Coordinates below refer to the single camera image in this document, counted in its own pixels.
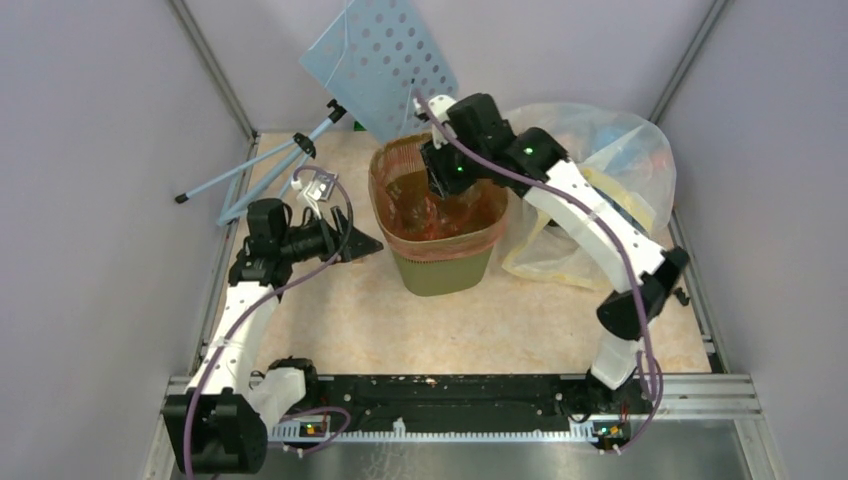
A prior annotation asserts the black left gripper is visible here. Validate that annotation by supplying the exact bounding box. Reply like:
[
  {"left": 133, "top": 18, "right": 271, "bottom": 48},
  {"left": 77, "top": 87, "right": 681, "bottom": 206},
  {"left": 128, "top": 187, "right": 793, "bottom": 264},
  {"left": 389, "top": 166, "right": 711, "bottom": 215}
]
[{"left": 279, "top": 205, "right": 383, "bottom": 265}]

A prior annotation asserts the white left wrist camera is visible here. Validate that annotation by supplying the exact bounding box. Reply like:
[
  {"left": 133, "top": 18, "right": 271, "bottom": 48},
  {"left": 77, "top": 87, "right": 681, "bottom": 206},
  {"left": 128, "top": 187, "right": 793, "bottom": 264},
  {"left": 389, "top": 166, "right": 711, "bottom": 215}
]
[{"left": 290, "top": 171, "right": 338, "bottom": 219}]

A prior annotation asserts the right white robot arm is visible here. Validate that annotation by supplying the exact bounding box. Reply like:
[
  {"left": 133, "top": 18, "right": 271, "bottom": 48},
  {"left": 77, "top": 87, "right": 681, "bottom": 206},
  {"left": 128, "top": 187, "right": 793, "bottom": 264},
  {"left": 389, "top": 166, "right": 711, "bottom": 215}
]
[{"left": 413, "top": 90, "right": 689, "bottom": 412}]

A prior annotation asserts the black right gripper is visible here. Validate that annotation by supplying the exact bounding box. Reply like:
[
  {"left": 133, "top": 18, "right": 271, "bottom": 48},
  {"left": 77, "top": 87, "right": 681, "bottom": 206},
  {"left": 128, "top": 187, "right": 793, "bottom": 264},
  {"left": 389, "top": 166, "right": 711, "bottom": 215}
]
[{"left": 419, "top": 128, "right": 488, "bottom": 201}]

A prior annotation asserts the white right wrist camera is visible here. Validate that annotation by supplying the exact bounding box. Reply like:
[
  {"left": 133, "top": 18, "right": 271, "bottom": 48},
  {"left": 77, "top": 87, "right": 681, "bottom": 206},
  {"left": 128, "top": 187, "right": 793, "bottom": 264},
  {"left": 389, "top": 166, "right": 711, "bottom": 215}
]
[{"left": 413, "top": 94, "right": 458, "bottom": 150}]

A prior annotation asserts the red plastic trash bag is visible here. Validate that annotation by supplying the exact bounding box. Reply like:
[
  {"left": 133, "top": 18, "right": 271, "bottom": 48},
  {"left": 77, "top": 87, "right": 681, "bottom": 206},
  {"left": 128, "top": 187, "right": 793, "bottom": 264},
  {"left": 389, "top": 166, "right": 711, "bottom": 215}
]
[{"left": 368, "top": 134, "right": 508, "bottom": 262}]

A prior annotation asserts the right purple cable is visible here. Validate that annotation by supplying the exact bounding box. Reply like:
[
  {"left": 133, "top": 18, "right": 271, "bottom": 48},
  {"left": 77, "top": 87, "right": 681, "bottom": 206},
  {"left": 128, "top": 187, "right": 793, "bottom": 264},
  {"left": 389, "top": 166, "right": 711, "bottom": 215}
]
[{"left": 411, "top": 92, "right": 666, "bottom": 455}]

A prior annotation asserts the light blue tripod stand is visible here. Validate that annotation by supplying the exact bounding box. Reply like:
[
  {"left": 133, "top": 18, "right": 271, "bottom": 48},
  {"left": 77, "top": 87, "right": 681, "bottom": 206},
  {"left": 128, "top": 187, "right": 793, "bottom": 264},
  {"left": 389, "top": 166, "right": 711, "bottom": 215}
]
[{"left": 174, "top": 99, "right": 348, "bottom": 228}]

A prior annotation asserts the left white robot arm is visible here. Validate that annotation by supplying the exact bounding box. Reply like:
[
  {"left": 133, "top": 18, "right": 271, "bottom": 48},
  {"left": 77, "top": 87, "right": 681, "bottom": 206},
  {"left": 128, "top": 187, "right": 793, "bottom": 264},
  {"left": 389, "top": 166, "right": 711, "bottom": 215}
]
[{"left": 162, "top": 198, "right": 384, "bottom": 478}]

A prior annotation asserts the white slotted cable duct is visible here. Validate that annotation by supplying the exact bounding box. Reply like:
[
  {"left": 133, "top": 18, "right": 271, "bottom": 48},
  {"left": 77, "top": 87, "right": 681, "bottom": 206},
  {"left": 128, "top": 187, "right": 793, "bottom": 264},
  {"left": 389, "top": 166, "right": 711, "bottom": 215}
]
[{"left": 268, "top": 419, "right": 597, "bottom": 446}]

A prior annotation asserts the green ribbed trash bin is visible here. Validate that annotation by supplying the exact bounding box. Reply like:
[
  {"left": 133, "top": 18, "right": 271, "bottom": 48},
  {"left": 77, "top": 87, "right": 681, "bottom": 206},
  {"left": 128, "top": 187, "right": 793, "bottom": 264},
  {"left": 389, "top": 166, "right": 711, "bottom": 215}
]
[{"left": 389, "top": 245, "right": 495, "bottom": 297}]

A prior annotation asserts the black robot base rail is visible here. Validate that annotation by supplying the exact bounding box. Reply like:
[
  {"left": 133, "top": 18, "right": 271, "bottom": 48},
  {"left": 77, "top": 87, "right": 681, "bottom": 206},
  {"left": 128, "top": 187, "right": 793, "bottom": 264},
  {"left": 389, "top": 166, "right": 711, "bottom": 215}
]
[{"left": 292, "top": 374, "right": 652, "bottom": 433}]

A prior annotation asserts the small black clip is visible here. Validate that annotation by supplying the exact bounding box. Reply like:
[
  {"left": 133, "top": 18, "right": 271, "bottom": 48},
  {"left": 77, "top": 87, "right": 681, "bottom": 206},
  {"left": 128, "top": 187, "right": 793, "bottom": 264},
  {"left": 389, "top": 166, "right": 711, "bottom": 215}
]
[{"left": 672, "top": 287, "right": 691, "bottom": 306}]

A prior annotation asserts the blue perforated board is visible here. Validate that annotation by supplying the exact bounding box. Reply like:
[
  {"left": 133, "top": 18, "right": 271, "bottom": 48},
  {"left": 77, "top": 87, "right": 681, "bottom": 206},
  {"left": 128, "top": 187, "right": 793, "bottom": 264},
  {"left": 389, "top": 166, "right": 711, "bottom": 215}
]
[{"left": 299, "top": 0, "right": 459, "bottom": 144}]

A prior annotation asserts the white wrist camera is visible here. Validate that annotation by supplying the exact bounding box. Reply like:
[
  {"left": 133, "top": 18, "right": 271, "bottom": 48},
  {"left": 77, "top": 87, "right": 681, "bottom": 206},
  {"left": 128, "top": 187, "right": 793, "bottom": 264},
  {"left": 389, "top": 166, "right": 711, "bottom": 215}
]
[
  {"left": 413, "top": 94, "right": 458, "bottom": 150},
  {"left": 290, "top": 171, "right": 338, "bottom": 219}
]

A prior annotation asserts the large clear plastic bag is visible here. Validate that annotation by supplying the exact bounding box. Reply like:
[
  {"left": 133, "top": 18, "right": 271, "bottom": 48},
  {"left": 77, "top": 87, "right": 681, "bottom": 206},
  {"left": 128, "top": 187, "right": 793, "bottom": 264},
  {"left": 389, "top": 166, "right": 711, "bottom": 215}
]
[{"left": 496, "top": 101, "right": 678, "bottom": 291}]

